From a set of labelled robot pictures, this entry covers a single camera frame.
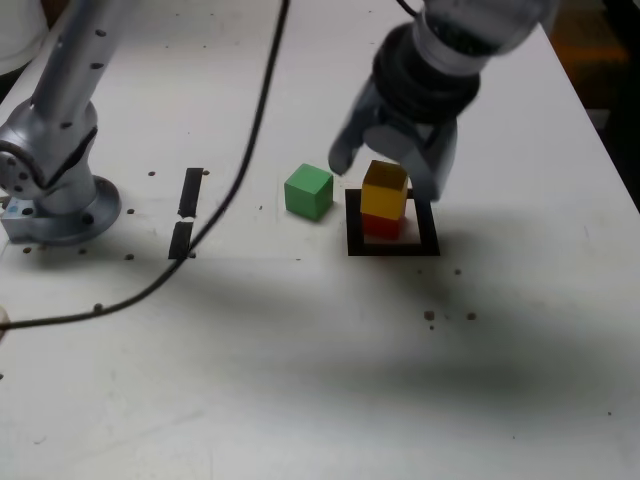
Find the yellow cube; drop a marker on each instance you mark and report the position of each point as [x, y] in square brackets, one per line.
[382, 195]

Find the black tape strip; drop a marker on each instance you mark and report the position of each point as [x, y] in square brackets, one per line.
[190, 190]

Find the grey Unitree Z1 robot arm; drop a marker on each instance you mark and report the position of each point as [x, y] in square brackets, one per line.
[60, 100]

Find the green cube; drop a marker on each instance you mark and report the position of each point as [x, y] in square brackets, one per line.
[307, 195]

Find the red cube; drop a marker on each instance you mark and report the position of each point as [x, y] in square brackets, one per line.
[382, 227]

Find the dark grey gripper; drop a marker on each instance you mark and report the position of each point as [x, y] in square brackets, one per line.
[405, 125]

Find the black tape square outline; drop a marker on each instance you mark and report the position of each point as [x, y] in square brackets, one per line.
[355, 245]

